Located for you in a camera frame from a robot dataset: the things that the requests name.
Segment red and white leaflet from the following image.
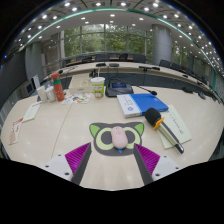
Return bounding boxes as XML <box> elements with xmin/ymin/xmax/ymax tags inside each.
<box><xmin>8</xmin><ymin>117</ymin><xmax>24</xmax><ymax>146</ymax></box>

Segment grey cat-face mouse pad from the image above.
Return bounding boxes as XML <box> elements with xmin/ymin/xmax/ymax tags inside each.
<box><xmin>88</xmin><ymin>121</ymin><xmax>145</xmax><ymax>157</ymax></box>

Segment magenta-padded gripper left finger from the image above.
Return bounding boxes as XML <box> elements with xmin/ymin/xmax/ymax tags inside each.
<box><xmin>43</xmin><ymin>142</ymin><xmax>93</xmax><ymax>186</ymax></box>

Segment black conference microphone unit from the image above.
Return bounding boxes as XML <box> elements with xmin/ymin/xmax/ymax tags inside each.
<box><xmin>104</xmin><ymin>79</ymin><xmax>158</xmax><ymax>98</ymax></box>

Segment pale printed paper sheet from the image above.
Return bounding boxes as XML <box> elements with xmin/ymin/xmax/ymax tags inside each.
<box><xmin>159</xmin><ymin>104</ymin><xmax>193</xmax><ymax>150</ymax></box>

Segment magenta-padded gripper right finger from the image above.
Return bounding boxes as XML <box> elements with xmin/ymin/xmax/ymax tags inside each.
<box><xmin>133</xmin><ymin>143</ymin><xmax>181</xmax><ymax>186</ymax></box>

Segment round ceiling lights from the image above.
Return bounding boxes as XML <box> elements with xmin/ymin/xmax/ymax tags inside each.
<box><xmin>3</xmin><ymin>0</ymin><xmax>224</xmax><ymax>78</ymax></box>

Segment pink computer mouse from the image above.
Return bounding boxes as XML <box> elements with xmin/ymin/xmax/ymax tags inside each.
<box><xmin>110</xmin><ymin>125</ymin><xmax>129</xmax><ymax>150</ymax></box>

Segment blue and white book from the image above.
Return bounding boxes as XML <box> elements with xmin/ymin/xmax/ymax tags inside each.
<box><xmin>116</xmin><ymin>92</ymin><xmax>170</xmax><ymax>119</ymax></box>

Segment red bottle green band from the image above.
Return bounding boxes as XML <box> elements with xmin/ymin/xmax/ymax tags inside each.
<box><xmin>50</xmin><ymin>72</ymin><xmax>66</xmax><ymax>102</ymax></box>

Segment colourful sticker sheet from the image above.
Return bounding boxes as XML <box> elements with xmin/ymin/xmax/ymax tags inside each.
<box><xmin>61</xmin><ymin>92</ymin><xmax>93</xmax><ymax>105</ymax></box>

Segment black foam-head microphone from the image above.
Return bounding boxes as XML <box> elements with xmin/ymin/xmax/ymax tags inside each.
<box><xmin>144</xmin><ymin>107</ymin><xmax>185</xmax><ymax>155</ymax></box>

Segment row of dark chairs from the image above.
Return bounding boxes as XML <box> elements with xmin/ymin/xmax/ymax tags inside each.
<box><xmin>61</xmin><ymin>53</ymin><xmax>214</xmax><ymax>91</ymax></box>

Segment white paper cup green print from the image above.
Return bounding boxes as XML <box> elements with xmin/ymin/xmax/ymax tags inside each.
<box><xmin>90</xmin><ymin>76</ymin><xmax>106</xmax><ymax>99</ymax></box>

